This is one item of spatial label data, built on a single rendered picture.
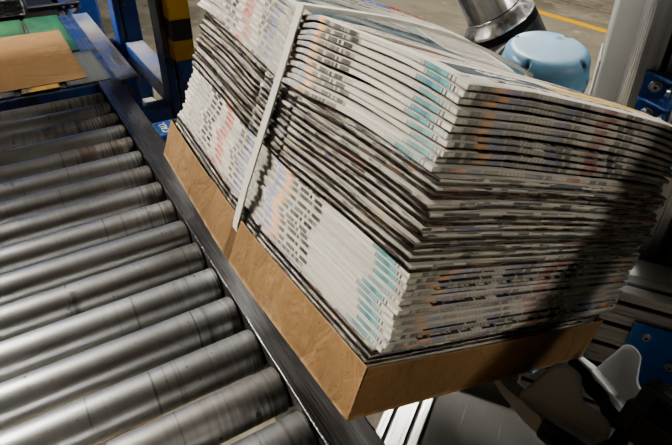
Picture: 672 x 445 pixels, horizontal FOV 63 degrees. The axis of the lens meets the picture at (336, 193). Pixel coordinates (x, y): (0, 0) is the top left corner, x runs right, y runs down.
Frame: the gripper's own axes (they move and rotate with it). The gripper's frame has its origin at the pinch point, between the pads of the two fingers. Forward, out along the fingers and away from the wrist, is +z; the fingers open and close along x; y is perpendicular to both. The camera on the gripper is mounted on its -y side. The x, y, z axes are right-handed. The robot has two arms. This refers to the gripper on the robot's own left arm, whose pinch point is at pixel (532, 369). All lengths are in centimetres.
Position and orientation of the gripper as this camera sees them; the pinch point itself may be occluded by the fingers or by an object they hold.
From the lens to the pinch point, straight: 54.6
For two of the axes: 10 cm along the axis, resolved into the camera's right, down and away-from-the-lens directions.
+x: -8.0, -0.4, -6.0
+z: -5.2, -4.6, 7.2
